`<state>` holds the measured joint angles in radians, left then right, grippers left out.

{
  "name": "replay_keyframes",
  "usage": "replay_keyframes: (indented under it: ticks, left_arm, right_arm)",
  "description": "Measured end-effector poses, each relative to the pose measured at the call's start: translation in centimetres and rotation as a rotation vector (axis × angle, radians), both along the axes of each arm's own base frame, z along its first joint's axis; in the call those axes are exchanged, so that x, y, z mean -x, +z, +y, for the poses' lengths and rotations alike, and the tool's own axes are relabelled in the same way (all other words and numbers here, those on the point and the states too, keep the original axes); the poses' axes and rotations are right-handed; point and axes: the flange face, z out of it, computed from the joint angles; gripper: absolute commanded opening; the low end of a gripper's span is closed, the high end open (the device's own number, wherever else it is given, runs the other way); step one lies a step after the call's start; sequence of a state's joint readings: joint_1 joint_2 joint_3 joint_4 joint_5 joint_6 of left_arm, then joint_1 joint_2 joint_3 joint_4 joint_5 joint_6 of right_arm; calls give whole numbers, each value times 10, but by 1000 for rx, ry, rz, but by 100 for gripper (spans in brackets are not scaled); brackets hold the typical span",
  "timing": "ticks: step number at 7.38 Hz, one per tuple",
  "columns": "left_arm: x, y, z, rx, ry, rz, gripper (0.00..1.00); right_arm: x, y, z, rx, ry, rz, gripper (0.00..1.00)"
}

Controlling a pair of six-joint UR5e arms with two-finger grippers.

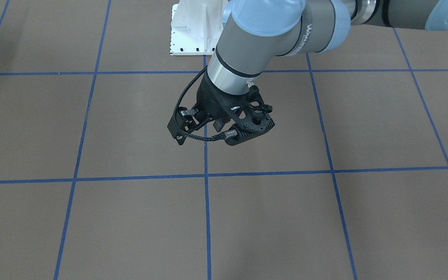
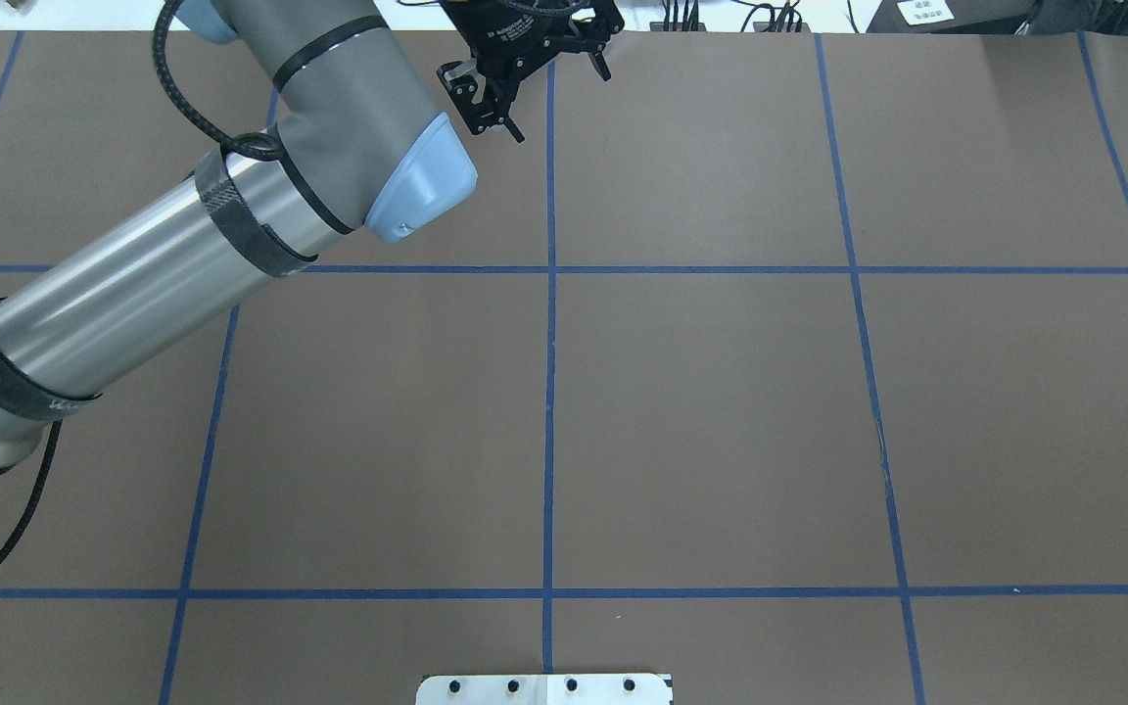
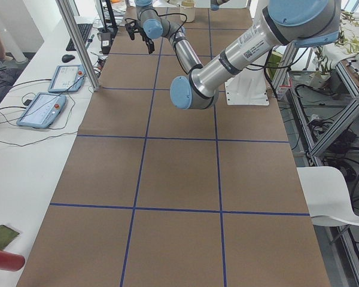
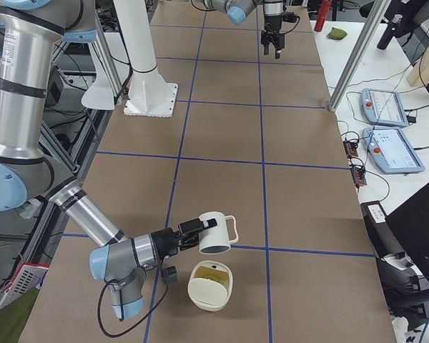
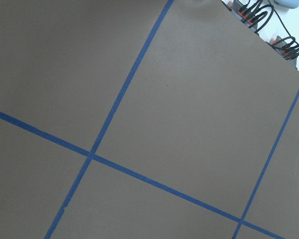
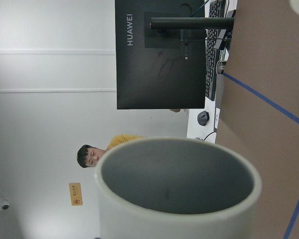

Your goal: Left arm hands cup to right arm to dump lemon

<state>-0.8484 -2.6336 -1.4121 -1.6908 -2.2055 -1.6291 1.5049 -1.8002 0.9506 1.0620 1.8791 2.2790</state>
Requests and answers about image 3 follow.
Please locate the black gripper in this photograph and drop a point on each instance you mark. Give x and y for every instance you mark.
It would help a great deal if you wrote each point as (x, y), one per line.
(145, 37)

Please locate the cream bin with swing lid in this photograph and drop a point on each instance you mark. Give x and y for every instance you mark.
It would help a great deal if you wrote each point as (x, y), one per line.
(187, 10)

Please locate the black computer mouse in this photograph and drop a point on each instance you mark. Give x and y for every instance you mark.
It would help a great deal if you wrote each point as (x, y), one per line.
(67, 58)

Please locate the upper teach pendant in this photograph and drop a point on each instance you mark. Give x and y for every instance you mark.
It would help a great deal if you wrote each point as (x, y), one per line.
(67, 79)

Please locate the teach pendant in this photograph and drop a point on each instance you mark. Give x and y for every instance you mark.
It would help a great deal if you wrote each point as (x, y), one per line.
(67, 79)
(42, 111)

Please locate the lower teach pendant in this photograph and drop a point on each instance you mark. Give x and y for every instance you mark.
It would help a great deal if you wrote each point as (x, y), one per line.
(42, 111)

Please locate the brown paper table cover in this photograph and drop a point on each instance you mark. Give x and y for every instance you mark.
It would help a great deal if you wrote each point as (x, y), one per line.
(152, 195)

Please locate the white curved chair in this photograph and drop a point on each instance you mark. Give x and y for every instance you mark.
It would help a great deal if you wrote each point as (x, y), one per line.
(327, 196)

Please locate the green bean bag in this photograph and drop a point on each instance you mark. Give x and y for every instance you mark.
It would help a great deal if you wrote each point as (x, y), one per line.
(7, 235)

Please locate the red bottle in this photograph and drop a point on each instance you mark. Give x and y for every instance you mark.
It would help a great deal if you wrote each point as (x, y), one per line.
(10, 261)

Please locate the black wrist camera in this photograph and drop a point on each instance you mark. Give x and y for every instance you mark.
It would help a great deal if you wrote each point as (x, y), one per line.
(132, 28)

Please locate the aluminium frame post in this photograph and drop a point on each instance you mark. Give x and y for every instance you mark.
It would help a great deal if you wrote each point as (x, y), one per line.
(71, 25)

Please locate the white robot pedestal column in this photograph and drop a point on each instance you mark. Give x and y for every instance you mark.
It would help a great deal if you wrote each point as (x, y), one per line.
(249, 87)

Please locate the aluminium frame rack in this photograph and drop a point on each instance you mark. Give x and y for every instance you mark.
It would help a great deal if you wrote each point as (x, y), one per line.
(323, 128)

